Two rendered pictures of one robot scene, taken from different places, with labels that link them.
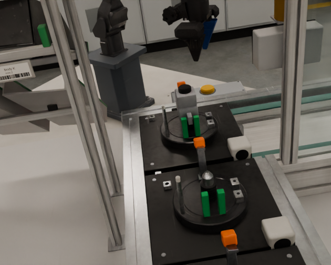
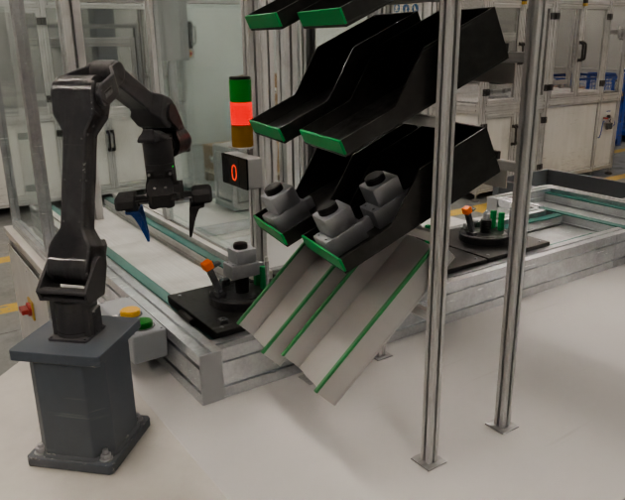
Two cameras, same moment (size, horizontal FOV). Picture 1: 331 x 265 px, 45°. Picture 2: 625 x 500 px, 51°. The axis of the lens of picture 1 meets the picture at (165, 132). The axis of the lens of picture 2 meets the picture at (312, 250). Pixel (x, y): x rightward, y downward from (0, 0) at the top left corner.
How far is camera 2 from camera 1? 178 cm
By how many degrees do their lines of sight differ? 106
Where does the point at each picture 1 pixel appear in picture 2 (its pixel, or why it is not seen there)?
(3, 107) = (385, 259)
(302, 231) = not seen: hidden behind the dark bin
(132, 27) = not seen: outside the picture
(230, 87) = (119, 304)
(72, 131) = (188, 477)
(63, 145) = (238, 466)
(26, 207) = (390, 431)
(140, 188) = not seen: hidden behind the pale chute
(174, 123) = (241, 298)
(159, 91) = (27, 426)
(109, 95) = (125, 402)
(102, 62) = (127, 330)
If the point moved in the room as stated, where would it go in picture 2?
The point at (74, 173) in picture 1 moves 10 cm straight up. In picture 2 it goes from (301, 422) to (300, 370)
